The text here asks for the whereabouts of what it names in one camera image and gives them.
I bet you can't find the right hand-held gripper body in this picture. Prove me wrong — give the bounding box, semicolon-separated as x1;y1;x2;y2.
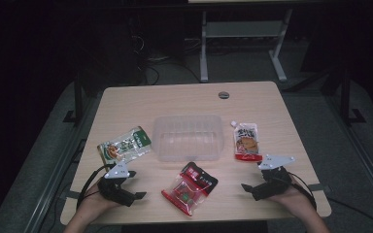
252;153;296;202

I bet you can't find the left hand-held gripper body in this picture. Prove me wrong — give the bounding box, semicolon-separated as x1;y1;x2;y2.
97;161;137;208

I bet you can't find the white and red snack pouch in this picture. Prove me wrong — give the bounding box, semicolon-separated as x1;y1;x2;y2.
229;120;263;162

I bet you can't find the red and black snack packet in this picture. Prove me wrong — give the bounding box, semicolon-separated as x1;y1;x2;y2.
160;161;220;216

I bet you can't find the clear plastic container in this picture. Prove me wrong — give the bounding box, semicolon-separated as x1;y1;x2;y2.
152;115;224;162

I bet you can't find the person's right hand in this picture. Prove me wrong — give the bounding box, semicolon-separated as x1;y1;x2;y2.
267;183;317;221

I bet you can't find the person's left hand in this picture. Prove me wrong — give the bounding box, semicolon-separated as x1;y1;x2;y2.
77;183;121;225

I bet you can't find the green snack packet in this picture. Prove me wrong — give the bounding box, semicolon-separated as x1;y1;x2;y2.
96;125;153;173

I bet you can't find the grey tape strip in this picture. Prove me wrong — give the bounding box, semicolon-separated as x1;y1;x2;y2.
307;183;332;193
60;189;82;200

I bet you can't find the black metal stand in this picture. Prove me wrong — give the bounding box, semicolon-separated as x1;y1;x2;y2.
62;71;85;126
339;67;367;126

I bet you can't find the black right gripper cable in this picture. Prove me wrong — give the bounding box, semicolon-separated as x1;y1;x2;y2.
287;172;318;211

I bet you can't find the black floor cable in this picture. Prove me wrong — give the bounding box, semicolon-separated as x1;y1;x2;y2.
327;196;373;232

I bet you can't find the bundle of dark cables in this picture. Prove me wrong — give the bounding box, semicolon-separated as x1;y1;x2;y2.
132;32;202;85

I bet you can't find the white metal desk frame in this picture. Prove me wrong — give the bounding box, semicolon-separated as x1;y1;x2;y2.
199;8;293;83

